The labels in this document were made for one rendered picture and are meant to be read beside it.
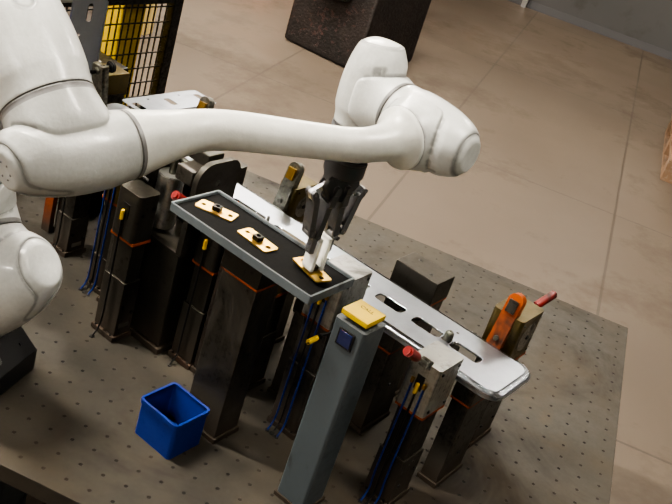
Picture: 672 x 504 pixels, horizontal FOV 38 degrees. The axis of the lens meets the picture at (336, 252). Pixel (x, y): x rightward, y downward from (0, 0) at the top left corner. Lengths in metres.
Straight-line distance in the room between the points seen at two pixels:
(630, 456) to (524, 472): 1.62
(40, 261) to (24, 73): 0.59
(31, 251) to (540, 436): 1.31
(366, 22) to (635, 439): 3.82
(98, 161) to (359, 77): 0.50
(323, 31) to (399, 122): 5.56
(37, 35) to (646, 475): 3.03
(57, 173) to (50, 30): 0.19
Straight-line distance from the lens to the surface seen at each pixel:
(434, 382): 1.88
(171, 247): 2.18
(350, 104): 1.64
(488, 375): 2.04
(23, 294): 1.84
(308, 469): 1.93
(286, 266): 1.82
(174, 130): 1.40
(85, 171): 1.32
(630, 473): 3.86
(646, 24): 11.14
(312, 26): 7.12
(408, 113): 1.52
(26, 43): 1.35
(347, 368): 1.78
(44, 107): 1.32
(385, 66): 1.62
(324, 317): 1.99
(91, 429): 2.06
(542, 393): 2.65
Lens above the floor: 2.04
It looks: 27 degrees down
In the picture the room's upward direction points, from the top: 18 degrees clockwise
